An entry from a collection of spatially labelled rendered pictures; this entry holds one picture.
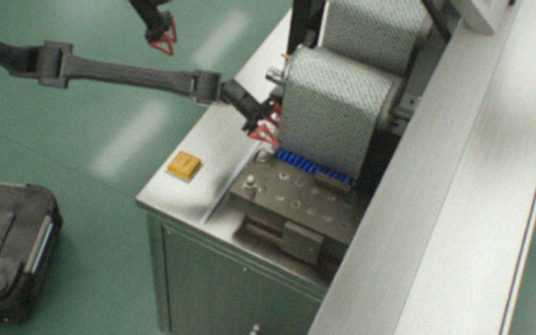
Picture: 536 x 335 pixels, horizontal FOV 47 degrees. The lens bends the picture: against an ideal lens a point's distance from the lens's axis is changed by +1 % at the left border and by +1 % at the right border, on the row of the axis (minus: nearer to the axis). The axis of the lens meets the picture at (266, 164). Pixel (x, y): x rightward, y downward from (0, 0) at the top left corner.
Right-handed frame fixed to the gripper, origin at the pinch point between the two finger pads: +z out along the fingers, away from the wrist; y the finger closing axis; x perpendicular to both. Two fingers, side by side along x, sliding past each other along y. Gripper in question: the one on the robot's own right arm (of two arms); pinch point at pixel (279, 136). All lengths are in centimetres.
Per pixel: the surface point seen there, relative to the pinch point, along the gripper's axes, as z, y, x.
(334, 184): 17.1, 6.4, 7.6
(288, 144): 3.2, 0.4, 0.0
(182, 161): -13.1, 9.6, -25.3
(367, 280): 0, 67, 68
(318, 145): 8.0, 0.6, 8.0
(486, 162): 20, 20, 55
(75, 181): -31, -23, -144
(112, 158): -26, -43, -141
